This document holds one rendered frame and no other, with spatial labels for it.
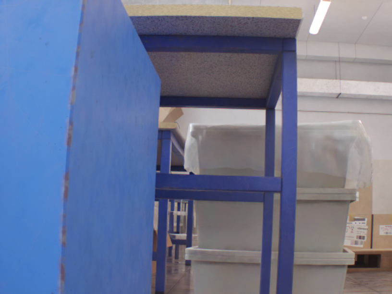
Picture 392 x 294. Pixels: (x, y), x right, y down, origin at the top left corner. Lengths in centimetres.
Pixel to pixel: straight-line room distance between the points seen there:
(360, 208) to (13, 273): 329
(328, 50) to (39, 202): 1148
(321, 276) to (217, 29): 102
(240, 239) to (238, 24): 96
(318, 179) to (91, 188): 133
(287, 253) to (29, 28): 70
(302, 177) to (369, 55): 1035
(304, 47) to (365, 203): 841
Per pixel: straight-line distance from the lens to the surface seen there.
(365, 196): 363
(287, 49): 106
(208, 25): 101
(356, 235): 361
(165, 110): 295
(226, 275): 178
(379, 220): 365
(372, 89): 1181
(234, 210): 177
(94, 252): 53
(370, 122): 1210
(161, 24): 102
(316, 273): 176
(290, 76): 104
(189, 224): 363
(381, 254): 350
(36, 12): 49
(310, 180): 177
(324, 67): 1217
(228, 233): 178
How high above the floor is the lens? 34
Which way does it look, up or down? 9 degrees up
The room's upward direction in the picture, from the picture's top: 2 degrees clockwise
